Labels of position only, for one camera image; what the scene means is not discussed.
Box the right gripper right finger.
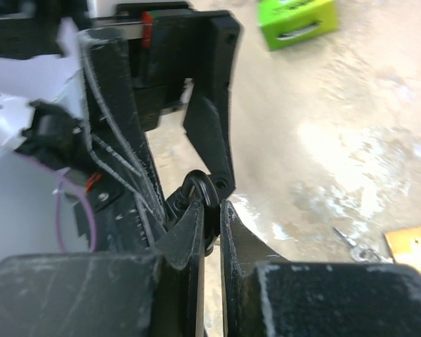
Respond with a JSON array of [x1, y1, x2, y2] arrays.
[[220, 200, 421, 336]]

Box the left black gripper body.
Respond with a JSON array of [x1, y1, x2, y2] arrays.
[[0, 1, 206, 130]]

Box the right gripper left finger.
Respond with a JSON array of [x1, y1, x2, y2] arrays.
[[0, 201, 205, 336]]

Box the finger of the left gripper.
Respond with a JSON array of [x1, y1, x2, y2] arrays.
[[183, 11, 241, 199], [78, 28, 167, 252]]

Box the black headed key bunch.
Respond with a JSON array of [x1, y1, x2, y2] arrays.
[[180, 170, 220, 256]]

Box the small silver keys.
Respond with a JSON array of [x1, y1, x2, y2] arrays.
[[332, 227, 394, 263]]

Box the brass padlock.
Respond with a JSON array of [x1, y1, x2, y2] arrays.
[[384, 226, 421, 274]]

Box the green black product box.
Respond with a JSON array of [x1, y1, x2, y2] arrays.
[[257, 0, 339, 51]]

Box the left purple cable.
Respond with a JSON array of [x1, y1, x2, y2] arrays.
[[20, 154, 98, 253]]

